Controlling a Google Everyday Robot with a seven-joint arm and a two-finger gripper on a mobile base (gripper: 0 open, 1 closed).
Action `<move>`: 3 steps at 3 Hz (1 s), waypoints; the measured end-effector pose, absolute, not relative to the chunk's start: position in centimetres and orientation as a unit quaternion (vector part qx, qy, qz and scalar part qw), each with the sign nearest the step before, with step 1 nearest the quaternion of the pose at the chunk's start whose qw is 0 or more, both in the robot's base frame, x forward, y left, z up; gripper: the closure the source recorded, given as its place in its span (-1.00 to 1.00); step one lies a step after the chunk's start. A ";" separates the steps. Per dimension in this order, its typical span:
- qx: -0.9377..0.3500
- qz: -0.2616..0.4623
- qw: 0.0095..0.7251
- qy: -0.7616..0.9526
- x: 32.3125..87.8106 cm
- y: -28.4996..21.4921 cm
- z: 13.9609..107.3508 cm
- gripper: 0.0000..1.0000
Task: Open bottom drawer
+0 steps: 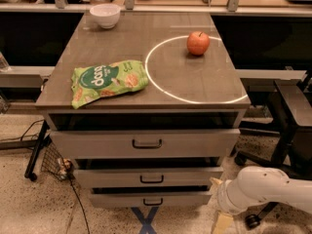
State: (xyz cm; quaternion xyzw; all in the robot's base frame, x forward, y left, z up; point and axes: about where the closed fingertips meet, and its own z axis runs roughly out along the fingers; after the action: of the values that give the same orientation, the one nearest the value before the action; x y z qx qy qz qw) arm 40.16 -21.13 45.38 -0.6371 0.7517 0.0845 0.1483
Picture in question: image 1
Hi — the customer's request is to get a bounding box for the grey bottom drawer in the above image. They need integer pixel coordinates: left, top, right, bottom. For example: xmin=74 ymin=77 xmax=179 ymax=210
xmin=88 ymin=191 xmax=212 ymax=208

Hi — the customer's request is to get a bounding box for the grey drawer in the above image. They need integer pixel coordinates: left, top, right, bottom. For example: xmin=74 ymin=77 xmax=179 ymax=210
xmin=74 ymin=167 xmax=223 ymax=188
xmin=51 ymin=129 xmax=240 ymax=159
xmin=88 ymin=191 xmax=212 ymax=208

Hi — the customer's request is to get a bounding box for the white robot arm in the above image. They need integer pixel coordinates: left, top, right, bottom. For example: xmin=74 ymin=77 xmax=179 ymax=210
xmin=210 ymin=166 xmax=312 ymax=234

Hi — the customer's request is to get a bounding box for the grey drawer cabinet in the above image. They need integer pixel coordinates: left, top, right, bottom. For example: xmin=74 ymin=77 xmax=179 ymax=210
xmin=36 ymin=12 xmax=250 ymax=208

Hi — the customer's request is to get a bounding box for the grey top drawer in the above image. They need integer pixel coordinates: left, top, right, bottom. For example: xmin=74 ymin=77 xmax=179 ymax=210
xmin=51 ymin=129 xmax=240 ymax=159

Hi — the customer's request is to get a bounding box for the grey middle drawer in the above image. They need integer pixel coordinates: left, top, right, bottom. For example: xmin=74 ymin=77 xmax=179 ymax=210
xmin=74 ymin=167 xmax=223 ymax=188

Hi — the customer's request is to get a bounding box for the black office chair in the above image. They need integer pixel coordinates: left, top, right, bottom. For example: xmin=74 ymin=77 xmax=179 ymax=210
xmin=233 ymin=69 xmax=312 ymax=230

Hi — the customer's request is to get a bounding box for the red apple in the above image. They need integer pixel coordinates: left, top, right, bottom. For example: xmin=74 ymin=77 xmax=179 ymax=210
xmin=186 ymin=31 xmax=210 ymax=56

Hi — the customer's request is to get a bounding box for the green snack chip bag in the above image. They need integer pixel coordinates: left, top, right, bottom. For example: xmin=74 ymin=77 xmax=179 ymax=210
xmin=71 ymin=59 xmax=148 ymax=109

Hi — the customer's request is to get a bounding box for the white ceramic bowl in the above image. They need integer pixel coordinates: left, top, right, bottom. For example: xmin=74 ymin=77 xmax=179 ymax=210
xmin=90 ymin=4 xmax=121 ymax=29

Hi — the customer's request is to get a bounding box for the black floor cable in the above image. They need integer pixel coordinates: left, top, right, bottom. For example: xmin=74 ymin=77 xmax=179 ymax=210
xmin=66 ymin=175 xmax=92 ymax=234

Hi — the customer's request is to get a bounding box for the black wire basket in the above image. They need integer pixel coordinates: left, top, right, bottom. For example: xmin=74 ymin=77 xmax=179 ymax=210
xmin=41 ymin=143 xmax=73 ymax=181

